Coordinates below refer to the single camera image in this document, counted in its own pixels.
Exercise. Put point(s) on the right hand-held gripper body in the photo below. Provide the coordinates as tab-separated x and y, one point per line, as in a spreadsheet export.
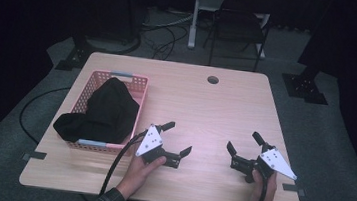
264	163

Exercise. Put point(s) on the white metal stand leg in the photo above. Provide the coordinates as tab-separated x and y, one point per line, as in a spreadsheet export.
194	18

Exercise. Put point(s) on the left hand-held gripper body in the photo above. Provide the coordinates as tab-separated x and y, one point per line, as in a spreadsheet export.
151	142

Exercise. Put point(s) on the pink plastic basket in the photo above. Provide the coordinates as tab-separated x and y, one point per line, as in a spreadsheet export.
111	113

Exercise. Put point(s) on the black chair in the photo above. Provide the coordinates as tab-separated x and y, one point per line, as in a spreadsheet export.
239	26

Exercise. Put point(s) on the person's right hand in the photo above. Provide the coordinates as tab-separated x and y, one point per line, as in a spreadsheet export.
264	191

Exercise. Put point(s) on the person's left hand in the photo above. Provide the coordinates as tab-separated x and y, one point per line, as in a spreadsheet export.
141	173

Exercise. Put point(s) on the black cloth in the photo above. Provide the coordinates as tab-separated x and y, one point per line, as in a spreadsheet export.
104	114

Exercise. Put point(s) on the black tape strip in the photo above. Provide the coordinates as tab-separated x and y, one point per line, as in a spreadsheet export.
34	156
294	189

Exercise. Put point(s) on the black stand base plate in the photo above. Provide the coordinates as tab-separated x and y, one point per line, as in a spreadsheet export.
304	87
74	56

